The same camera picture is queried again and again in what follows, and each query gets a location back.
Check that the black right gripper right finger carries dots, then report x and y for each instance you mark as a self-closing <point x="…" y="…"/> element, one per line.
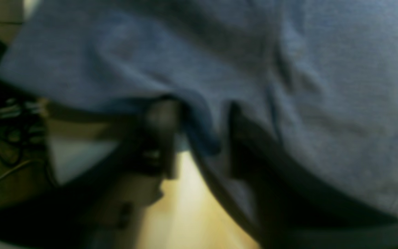
<point x="296" y="209"/>

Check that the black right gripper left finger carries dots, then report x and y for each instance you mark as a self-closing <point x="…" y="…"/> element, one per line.
<point x="85" y="213"/>

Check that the blue T-shirt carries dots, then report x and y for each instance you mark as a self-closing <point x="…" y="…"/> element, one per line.
<point x="319" y="76"/>

